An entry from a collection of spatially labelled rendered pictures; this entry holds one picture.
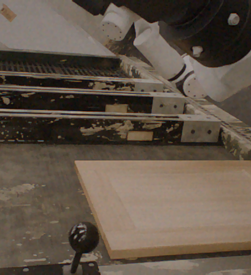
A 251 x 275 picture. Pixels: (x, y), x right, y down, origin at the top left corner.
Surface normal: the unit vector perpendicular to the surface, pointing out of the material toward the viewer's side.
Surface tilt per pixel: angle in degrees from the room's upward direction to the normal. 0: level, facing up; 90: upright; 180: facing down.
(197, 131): 90
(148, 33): 7
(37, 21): 90
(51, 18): 90
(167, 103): 90
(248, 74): 105
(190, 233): 58
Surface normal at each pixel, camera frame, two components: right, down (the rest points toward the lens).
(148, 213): 0.11, -0.94
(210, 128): 0.27, 0.36
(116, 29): -0.43, 0.80
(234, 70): 0.08, 0.84
